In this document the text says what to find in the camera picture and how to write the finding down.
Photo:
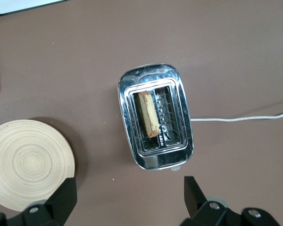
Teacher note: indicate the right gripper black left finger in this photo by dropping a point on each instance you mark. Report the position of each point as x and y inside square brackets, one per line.
[61, 200]

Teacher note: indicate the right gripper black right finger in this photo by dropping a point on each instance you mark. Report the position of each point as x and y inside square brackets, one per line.
[195, 197]

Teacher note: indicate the round wooden plate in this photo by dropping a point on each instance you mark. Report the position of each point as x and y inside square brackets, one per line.
[26, 160]

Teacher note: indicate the brown bread slice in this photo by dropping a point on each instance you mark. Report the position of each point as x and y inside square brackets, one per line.
[148, 113]

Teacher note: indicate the chrome two-slot toaster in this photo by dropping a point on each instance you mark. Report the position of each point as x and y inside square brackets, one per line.
[165, 161]

